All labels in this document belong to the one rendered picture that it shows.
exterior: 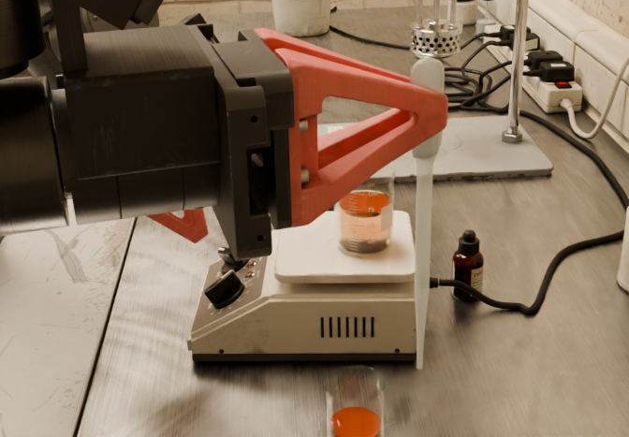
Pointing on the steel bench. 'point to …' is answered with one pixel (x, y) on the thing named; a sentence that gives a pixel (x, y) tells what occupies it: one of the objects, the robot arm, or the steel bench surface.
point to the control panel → (207, 313)
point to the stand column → (518, 57)
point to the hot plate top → (322, 264)
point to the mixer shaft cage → (437, 32)
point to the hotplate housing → (314, 323)
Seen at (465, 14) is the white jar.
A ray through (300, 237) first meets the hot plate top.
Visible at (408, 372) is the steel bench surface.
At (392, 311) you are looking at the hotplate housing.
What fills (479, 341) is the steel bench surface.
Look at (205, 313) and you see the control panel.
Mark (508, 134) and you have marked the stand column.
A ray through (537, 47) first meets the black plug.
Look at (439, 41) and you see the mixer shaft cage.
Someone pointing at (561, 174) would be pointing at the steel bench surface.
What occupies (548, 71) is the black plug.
